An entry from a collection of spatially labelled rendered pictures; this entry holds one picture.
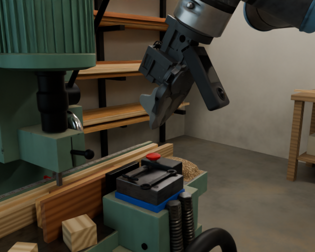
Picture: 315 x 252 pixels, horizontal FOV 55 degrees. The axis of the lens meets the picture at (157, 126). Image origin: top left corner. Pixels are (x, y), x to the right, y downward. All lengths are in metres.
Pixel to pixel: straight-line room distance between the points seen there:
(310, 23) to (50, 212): 0.52
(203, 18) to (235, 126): 3.73
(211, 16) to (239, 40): 3.59
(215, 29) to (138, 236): 0.38
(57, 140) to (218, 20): 0.36
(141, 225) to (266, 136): 3.53
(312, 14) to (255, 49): 3.47
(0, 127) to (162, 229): 0.38
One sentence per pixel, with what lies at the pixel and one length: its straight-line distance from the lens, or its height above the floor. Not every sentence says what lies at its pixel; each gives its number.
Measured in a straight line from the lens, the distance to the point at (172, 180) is 0.57.
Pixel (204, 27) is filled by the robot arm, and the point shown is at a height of 1.26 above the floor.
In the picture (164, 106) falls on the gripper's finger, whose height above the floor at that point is 1.13.
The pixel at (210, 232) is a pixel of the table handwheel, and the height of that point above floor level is 0.95.
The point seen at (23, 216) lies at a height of 0.92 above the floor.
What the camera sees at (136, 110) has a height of 0.62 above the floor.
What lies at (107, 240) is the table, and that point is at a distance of 0.60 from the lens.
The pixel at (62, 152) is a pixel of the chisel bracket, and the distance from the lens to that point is 0.62.
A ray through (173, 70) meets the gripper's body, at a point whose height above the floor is 1.20.
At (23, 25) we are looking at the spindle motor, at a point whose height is 1.27.
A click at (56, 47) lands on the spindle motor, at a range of 0.56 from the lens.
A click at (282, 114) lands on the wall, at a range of 3.89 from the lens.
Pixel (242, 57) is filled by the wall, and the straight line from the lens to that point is 4.07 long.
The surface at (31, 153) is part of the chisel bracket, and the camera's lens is 0.69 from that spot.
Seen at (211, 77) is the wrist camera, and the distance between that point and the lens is 0.53.
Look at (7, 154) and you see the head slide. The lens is 0.71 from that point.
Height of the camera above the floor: 1.23
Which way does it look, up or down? 13 degrees down
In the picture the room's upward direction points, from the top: straight up
